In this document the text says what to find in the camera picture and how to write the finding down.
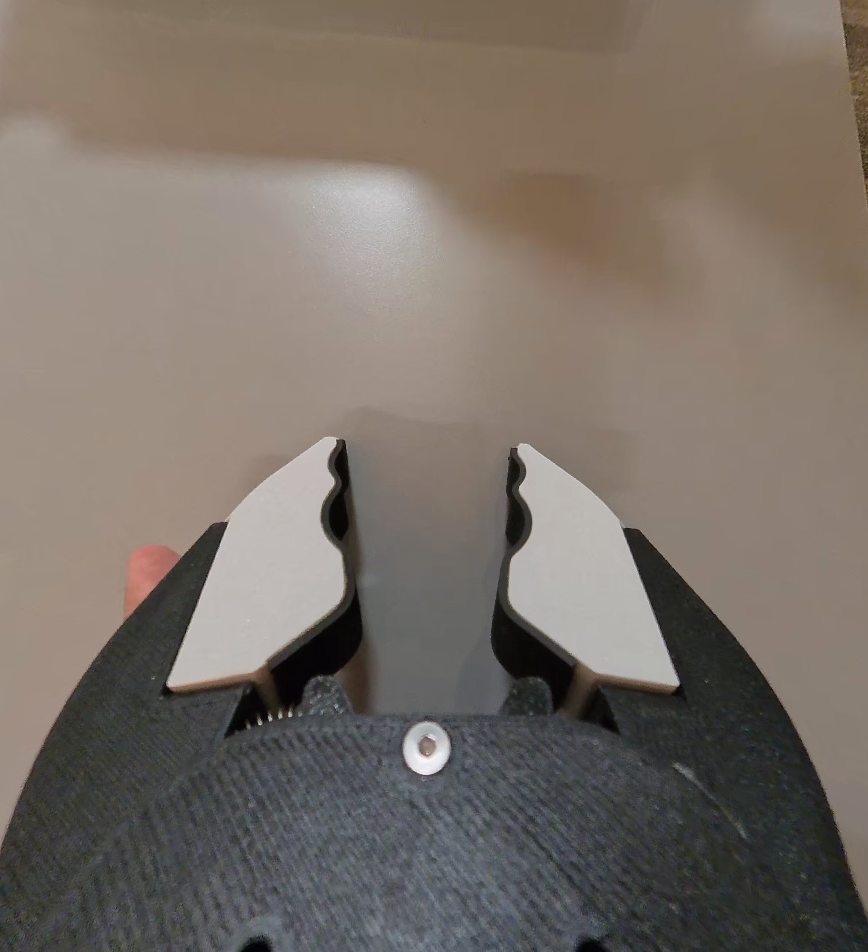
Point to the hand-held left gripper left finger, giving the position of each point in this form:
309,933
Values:
270,580

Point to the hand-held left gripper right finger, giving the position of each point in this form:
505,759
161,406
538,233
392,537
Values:
590,587

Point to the grey desk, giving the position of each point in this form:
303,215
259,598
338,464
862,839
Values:
181,297

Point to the person's left hand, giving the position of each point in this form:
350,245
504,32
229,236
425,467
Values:
147,569

